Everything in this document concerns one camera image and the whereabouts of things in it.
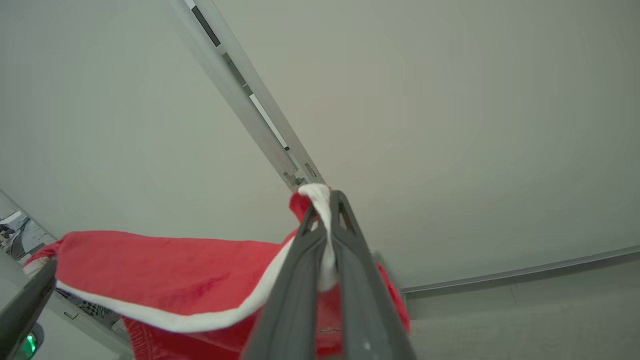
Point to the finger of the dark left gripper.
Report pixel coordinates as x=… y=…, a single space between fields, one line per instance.
x=25 y=310

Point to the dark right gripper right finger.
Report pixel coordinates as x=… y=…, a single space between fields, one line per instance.
x=365 y=310

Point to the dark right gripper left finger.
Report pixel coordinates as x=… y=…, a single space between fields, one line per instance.
x=295 y=300

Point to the red and white jersey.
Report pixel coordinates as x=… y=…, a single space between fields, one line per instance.
x=165 y=270

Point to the dark grey wall skirting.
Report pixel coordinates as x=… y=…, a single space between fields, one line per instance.
x=525 y=271

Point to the grey wall post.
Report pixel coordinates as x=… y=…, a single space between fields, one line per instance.
x=250 y=95

